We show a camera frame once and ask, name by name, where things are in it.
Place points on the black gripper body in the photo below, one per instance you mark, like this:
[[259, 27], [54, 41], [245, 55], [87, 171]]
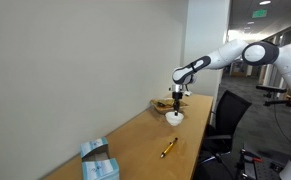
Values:
[[177, 96]]

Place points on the small white bowl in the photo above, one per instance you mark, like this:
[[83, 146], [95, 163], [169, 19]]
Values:
[[174, 119]]

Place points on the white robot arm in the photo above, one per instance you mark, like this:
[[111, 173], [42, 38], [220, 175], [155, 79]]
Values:
[[253, 54]]

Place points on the aluminium foil tray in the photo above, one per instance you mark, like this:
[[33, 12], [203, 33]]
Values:
[[165, 101]]

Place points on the dark object in tray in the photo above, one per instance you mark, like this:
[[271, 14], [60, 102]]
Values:
[[162, 105]]

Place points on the yellow black pen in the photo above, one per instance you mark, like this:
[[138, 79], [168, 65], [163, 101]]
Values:
[[170, 146]]

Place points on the black office chair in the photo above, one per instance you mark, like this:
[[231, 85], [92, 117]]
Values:
[[218, 139]]

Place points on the black orange clamp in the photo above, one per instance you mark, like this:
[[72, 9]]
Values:
[[250, 157]]

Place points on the blue white tissue box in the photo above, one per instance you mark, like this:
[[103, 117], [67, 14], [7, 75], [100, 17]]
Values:
[[96, 161]]

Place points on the green exit sign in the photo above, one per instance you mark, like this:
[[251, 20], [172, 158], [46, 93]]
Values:
[[259, 13]]

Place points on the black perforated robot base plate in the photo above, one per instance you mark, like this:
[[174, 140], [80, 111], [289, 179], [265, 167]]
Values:
[[273, 162]]

